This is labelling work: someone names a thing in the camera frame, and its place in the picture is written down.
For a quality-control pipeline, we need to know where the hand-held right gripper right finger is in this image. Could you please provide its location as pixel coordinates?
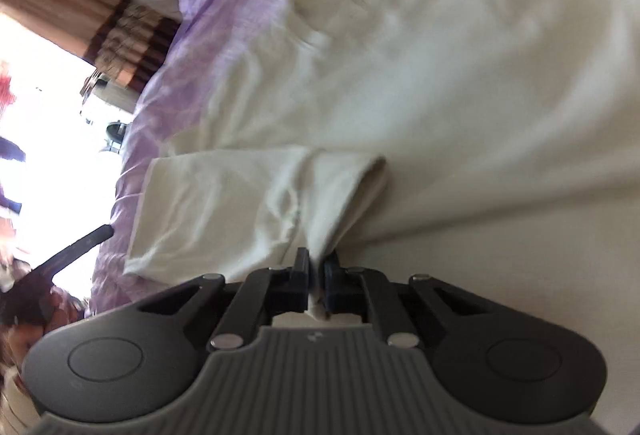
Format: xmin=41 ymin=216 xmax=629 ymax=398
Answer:
xmin=323 ymin=250 xmax=502 ymax=349

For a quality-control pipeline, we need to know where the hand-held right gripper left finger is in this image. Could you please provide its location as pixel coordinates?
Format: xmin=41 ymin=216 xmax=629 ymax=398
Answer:
xmin=136 ymin=247 xmax=312 ymax=350

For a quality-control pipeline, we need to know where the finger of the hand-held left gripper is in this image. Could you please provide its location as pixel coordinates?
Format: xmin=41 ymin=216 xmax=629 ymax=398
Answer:
xmin=30 ymin=224 xmax=114 ymax=277

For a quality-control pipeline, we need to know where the white printed t-shirt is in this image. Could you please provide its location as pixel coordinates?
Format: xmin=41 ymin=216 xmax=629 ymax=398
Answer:
xmin=122 ymin=0 xmax=640 ymax=416

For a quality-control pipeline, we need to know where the person's floral clothing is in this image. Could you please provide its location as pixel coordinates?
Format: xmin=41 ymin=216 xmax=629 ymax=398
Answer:
xmin=0 ymin=260 xmax=88 ymax=416

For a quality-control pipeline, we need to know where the black chair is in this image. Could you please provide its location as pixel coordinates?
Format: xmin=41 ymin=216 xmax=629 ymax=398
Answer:
xmin=101 ymin=119 xmax=132 ymax=154

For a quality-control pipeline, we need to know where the purple bedsheet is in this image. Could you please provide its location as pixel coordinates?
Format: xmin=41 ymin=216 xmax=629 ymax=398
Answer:
xmin=82 ymin=0 xmax=640 ymax=318

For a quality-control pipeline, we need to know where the brown striped curtain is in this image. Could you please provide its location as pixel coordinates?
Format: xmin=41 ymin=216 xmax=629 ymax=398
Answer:
xmin=0 ymin=0 xmax=182 ymax=92

